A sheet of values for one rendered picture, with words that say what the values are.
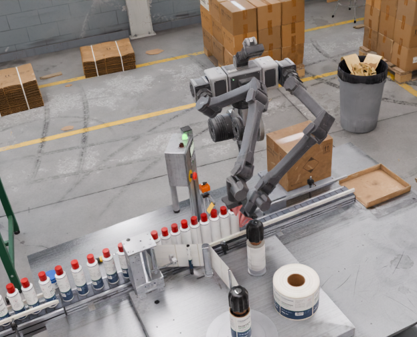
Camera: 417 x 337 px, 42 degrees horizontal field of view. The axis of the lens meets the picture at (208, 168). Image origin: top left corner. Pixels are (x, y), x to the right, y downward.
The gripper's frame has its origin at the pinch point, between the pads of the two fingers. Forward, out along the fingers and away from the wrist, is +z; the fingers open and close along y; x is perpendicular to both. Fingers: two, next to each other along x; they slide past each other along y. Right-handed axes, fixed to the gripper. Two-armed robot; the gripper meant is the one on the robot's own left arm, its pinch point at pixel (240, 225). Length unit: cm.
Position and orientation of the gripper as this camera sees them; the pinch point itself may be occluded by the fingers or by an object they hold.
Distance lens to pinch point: 287.0
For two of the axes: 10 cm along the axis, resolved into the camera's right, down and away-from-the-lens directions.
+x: 7.6, 2.5, 5.9
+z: -4.7, 8.5, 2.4
